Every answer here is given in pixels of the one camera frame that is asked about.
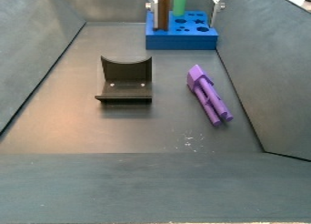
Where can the brown grooved block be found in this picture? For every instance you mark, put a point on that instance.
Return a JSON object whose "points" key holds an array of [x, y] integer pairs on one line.
{"points": [[162, 15]]}

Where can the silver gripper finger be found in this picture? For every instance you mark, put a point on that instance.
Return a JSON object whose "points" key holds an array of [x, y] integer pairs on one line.
{"points": [[218, 7], [151, 5]]}

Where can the green cylinder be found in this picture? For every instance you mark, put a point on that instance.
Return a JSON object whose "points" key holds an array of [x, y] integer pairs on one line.
{"points": [[178, 7]]}

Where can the blue shape sorter board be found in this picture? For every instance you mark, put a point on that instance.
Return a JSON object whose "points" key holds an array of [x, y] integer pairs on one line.
{"points": [[190, 33]]}

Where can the black cradle fixture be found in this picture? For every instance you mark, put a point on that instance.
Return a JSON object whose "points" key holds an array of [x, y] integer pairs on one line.
{"points": [[127, 81]]}

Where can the purple three prong object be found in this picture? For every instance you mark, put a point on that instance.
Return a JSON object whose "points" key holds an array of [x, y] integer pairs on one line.
{"points": [[202, 87]]}

